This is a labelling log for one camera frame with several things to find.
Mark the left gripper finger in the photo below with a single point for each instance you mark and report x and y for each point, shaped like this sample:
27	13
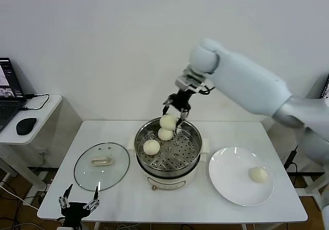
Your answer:
93	203
63	202

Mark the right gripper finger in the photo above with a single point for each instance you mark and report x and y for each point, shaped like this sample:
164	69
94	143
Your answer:
167	104
184	113

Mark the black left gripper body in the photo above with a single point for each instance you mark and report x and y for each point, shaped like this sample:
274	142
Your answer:
74	210

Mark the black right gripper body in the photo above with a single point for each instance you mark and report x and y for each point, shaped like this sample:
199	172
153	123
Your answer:
181	100

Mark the white steamed baozi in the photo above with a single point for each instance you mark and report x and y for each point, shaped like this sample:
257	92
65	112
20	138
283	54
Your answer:
257	174
151	147
168	122
164	135

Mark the round glass pot lid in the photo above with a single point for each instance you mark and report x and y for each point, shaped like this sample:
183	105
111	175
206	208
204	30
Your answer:
84	168

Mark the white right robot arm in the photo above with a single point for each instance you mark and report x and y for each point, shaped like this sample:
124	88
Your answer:
244	80

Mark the stainless steel steamer basket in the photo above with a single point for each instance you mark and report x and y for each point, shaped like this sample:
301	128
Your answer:
180	150

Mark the cream electric cooking pot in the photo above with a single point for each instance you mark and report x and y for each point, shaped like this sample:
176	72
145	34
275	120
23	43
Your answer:
167	182

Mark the white round plate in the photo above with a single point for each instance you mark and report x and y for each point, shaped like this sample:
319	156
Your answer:
231	183

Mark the black computer mouse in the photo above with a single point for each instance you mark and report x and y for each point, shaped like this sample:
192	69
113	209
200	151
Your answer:
25	126

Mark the white side table with mouse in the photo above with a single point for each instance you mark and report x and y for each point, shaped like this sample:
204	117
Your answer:
43	116

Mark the black laptop with mouse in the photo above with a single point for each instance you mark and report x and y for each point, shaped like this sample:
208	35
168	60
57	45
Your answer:
7	86

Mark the dark laptop without mouse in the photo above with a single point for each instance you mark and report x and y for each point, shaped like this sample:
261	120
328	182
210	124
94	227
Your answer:
326	88

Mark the white side table with label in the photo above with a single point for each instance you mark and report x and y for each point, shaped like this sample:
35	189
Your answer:
314	193

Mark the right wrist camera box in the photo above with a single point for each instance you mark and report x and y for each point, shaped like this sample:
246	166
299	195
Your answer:
187	82

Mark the white wall socket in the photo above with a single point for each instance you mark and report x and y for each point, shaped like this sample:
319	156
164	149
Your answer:
43	152

